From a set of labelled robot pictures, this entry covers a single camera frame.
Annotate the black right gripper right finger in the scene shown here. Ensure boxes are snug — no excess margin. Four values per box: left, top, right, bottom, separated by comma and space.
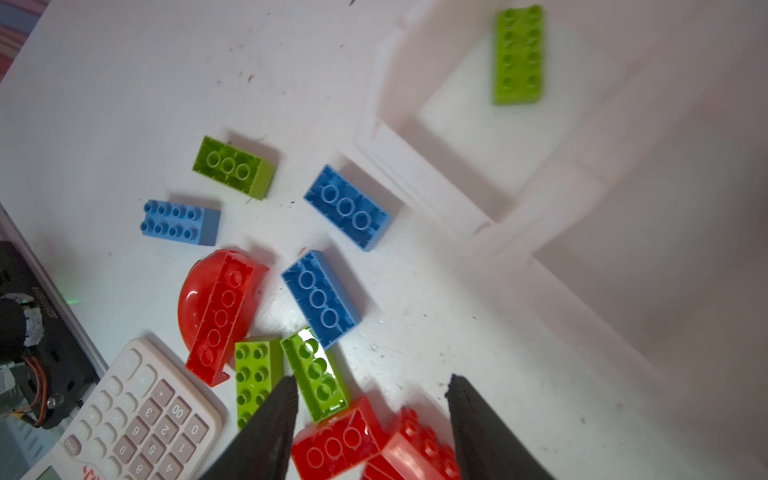
446, 374, 553, 480

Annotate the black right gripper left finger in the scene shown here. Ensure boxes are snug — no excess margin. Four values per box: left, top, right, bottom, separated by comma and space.
200, 376, 299, 480

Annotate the blue lego brick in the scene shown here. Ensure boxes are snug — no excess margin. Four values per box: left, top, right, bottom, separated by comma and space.
304, 165, 391, 252
282, 250, 361, 349

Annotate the red arch lego piece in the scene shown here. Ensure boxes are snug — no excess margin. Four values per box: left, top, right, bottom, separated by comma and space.
177, 249, 269, 387

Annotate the green lego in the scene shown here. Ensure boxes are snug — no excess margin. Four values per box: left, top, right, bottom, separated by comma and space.
492, 5, 546, 105

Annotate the red lego brick studs up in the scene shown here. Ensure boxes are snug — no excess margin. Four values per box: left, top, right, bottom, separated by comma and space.
361, 406, 462, 480

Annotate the red lego brick upside down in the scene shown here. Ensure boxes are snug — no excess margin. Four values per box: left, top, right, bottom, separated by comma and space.
291, 396, 387, 480

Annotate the green lego brick glossy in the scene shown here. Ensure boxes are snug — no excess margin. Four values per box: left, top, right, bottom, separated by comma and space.
280, 327, 351, 424

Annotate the green lego brick studs up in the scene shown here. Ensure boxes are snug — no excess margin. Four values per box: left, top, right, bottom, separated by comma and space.
235, 336, 285, 430

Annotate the white pink calculator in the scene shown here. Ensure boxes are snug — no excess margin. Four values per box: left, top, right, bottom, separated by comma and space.
25, 338, 222, 479

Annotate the light blue lego studs up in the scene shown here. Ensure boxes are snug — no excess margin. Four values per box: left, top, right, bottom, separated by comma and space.
140, 200, 221, 246

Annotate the white container middle compartment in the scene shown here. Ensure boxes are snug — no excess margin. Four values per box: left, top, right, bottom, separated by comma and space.
479, 71, 768, 480

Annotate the green lego brick upside down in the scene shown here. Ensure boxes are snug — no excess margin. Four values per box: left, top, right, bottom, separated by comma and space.
192, 136, 276, 200

